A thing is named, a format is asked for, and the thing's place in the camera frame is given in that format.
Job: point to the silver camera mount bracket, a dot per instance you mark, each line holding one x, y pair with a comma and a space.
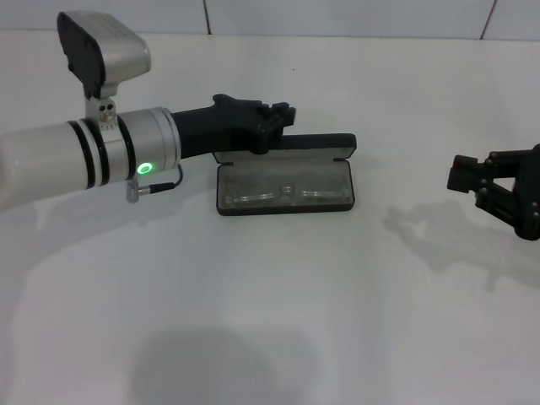
105, 111

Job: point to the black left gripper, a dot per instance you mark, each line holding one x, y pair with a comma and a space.
211, 131

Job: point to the clear white glasses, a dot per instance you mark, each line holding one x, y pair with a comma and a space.
253, 197

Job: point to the black glasses case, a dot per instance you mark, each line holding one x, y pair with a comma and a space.
320, 141

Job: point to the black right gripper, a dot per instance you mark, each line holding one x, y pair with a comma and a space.
530, 198

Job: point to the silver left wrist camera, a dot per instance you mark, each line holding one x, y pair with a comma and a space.
118, 50

